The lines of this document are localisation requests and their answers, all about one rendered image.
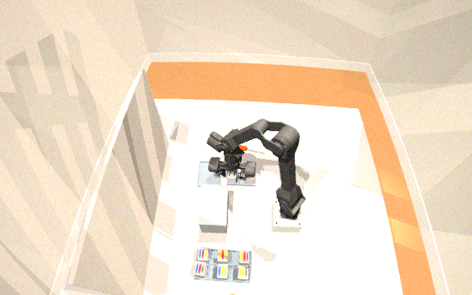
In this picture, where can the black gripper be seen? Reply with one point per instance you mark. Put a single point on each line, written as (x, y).
(219, 167)

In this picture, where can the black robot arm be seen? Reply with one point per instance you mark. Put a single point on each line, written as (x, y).
(283, 145)

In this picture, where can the orange-handled screwdriver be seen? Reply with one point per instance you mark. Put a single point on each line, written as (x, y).
(244, 148)

